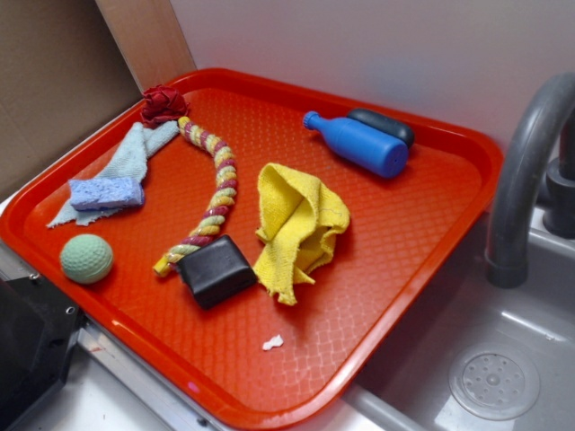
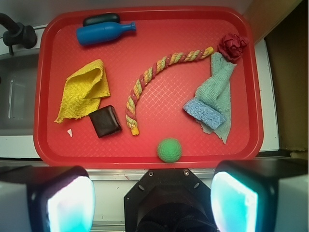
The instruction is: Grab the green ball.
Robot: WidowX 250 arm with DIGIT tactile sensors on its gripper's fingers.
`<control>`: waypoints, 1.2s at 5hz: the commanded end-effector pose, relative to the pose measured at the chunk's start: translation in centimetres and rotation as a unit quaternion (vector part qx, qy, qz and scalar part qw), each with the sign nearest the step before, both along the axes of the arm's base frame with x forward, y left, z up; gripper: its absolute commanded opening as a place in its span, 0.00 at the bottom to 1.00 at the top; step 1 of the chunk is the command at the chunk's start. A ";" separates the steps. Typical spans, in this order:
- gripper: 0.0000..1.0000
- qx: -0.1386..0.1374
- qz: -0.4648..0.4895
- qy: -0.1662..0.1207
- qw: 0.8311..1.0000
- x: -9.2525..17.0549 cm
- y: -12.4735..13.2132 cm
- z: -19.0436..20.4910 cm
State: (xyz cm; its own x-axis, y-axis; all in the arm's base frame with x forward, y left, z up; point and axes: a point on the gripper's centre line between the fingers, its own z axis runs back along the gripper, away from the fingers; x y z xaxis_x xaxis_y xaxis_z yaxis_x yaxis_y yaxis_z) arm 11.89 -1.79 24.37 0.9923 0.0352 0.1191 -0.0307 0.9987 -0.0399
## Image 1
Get black rectangular block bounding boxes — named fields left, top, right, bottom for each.
left=177, top=235, right=257, bottom=310

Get small white paper scrap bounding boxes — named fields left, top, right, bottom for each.
left=261, top=334, right=284, bottom=351

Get red crumpled fabric flower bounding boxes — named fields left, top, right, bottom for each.
left=140, top=84, right=189, bottom=128

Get grey sink basin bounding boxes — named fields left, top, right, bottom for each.
left=344, top=221, right=574, bottom=430

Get brown cardboard panel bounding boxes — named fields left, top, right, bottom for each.
left=1, top=1, right=196, bottom=198

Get multicolour twisted rope toy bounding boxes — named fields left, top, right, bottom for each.
left=153, top=117, right=238, bottom=277

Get dark grey oval object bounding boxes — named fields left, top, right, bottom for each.
left=347, top=108, right=415, bottom=148

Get sink drain strainer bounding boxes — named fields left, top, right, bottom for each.
left=448, top=343, right=540, bottom=421

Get light blue cloth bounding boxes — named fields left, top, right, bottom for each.
left=47, top=120, right=178, bottom=228

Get dark faucet handle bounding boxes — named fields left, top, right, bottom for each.
left=543, top=113, right=574, bottom=239

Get grey sink faucet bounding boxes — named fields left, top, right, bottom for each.
left=485, top=72, right=574, bottom=288

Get yellow cloth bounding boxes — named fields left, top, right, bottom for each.
left=253, top=163, right=350, bottom=306

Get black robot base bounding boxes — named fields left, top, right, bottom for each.
left=1, top=274, right=83, bottom=430

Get blue plastic bottle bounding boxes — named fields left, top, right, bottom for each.
left=303, top=111, right=409, bottom=179

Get green dimpled ball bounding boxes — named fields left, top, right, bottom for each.
left=59, top=234, right=113, bottom=285

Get red plastic tray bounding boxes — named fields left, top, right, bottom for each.
left=1, top=69, right=502, bottom=430

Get blue sponge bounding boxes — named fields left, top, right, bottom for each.
left=68, top=177, right=145, bottom=212

